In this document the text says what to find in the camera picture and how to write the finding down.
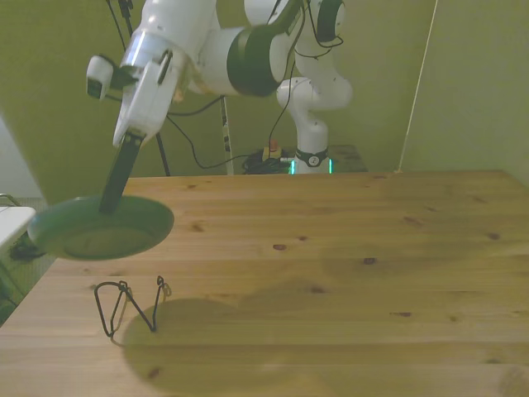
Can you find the green round plate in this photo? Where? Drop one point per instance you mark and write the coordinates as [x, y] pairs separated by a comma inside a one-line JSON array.
[[103, 231]]

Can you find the dark bag on floor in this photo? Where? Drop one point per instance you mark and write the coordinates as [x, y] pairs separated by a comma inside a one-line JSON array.
[[25, 251]]

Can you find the white vertical strip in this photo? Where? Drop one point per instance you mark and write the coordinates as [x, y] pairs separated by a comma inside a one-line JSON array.
[[226, 136]]

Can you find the red emergency stop button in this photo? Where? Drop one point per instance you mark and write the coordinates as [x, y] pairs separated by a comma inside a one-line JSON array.
[[272, 149]]

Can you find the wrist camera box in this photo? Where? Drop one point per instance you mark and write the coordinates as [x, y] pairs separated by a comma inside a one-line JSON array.
[[98, 78]]

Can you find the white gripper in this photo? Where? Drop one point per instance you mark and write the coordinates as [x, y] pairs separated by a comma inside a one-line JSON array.
[[146, 99]]

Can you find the black tripod stand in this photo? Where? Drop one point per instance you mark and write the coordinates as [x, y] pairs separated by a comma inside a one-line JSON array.
[[163, 155]]

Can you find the white side table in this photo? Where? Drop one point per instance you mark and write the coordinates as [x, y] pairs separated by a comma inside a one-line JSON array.
[[12, 225]]

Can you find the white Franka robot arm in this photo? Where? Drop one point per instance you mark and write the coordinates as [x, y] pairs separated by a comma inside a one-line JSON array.
[[215, 54]]

